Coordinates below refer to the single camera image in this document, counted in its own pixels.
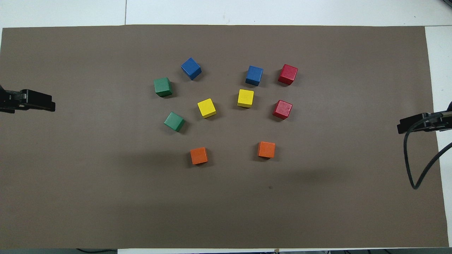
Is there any brown paper table mat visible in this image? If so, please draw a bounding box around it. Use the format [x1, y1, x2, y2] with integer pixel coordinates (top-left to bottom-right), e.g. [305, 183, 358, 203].
[0, 24, 449, 249]

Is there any red wooden cube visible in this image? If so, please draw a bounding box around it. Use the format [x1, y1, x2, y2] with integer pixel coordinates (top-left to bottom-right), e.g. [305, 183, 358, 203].
[272, 100, 293, 120]
[278, 64, 299, 86]

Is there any yellow wooden cube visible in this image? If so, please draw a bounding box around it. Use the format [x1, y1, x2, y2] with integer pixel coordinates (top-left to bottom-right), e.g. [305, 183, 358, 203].
[197, 98, 217, 119]
[237, 89, 255, 108]

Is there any blue wooden cube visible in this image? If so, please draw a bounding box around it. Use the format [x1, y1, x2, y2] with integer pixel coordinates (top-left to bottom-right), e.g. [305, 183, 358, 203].
[181, 57, 202, 81]
[245, 65, 264, 87]

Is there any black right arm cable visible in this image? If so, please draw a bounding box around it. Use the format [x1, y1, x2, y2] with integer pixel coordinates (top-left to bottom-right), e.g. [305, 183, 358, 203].
[404, 111, 452, 190]

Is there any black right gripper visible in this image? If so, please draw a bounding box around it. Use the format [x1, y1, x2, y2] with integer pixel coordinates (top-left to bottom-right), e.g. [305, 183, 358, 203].
[397, 102, 452, 134]

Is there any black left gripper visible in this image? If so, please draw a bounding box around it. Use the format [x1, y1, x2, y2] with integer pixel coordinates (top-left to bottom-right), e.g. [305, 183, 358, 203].
[0, 85, 56, 114]

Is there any green wooden cube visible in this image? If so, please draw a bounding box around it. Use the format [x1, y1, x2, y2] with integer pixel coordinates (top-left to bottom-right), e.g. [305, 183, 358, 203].
[163, 111, 186, 133]
[153, 77, 173, 98]

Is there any orange wooden cube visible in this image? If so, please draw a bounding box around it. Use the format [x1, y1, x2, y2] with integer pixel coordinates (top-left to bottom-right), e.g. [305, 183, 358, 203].
[257, 141, 276, 159]
[190, 147, 209, 165]

